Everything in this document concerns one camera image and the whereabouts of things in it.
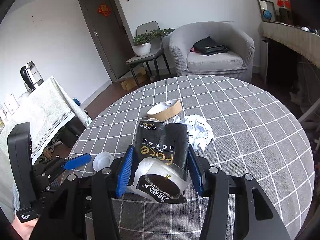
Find white plastic lid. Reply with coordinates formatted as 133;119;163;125
92;152;114;172

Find black tissue packet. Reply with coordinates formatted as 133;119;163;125
127;121;189;204

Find white paper ball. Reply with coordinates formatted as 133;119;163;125
173;114;214;152

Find brown paper bowl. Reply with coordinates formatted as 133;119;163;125
147;99;182;121

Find person's left hand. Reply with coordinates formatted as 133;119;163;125
12;215;39;240

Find white patterned tablecloth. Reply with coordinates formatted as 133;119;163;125
1;76;92;165

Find grey checked round tablecloth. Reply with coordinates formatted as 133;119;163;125
69;75;315;239

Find electric glass kettle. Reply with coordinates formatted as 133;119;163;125
20;61;44;94

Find cardboard box on floor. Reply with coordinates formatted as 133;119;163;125
120;67;148;91

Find grey armchair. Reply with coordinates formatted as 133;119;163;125
169;22;255;82

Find black handbag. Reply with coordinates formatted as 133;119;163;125
190;36;229;56

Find grey dining chair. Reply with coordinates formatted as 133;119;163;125
126;21;175;87

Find potted green plant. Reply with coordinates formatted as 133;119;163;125
132;28;175;56

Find grey door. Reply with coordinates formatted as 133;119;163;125
78;0;133;82

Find red fu door sticker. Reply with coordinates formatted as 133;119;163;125
97;3;112;17

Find beige lace desk cloth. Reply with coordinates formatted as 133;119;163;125
258;22;320;68

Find small blue globe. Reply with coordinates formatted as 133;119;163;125
263;10;272;22

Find framed picture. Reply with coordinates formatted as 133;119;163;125
257;0;276;22

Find small red flags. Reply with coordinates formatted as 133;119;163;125
277;0;291;10

